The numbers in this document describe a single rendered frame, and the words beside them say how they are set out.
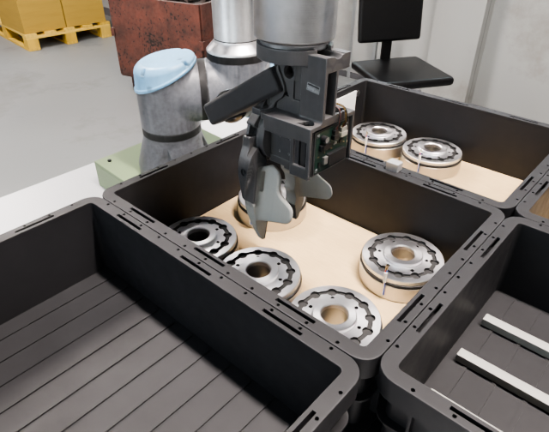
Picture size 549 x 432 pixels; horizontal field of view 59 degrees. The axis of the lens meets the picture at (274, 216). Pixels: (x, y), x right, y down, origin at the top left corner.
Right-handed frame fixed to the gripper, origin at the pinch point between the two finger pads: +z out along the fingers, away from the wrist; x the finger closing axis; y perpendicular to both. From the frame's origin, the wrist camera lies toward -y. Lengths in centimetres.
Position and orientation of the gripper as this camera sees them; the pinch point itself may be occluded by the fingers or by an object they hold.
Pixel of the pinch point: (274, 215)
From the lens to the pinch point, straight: 57.0
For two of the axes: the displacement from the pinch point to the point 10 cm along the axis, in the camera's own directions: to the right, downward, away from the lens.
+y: 7.4, 3.7, -5.6
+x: 6.7, -3.9, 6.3
